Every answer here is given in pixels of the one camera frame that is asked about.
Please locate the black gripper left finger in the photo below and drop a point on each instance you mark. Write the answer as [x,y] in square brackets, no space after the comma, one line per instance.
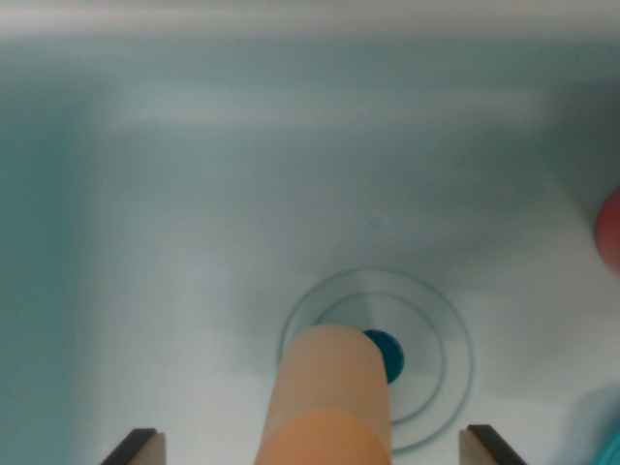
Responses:
[145,450]

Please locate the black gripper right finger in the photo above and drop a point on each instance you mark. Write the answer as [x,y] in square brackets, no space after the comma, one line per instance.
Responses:
[484,448]

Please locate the cream detergent bottle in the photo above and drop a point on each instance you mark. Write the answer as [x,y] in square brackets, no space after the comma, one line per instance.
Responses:
[324,397]

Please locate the light blue toy sink unit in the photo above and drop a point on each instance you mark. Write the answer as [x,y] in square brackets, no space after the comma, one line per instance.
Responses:
[242,218]

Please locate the teal dish brush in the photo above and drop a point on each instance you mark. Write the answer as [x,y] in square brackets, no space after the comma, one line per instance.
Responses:
[611,453]

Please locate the pink toy tumbler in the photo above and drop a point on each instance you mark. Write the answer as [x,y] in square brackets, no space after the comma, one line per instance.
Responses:
[611,227]

